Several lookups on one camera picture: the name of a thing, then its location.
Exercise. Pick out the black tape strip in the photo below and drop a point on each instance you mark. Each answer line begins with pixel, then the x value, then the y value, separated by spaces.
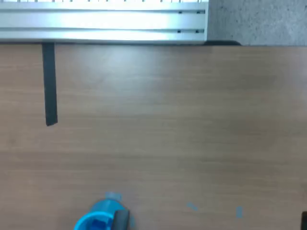
pixel 50 83

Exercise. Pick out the blue tape piece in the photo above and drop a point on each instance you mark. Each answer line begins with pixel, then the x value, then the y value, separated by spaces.
pixel 192 206
pixel 239 212
pixel 132 221
pixel 114 196

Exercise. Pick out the blue plastic cup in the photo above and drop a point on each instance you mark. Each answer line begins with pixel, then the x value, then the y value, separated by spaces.
pixel 105 207

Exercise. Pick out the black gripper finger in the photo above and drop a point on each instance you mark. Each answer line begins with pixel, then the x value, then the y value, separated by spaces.
pixel 120 220
pixel 304 221

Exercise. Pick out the aluminium robot base platform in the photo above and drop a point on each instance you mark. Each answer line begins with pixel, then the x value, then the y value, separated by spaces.
pixel 103 21

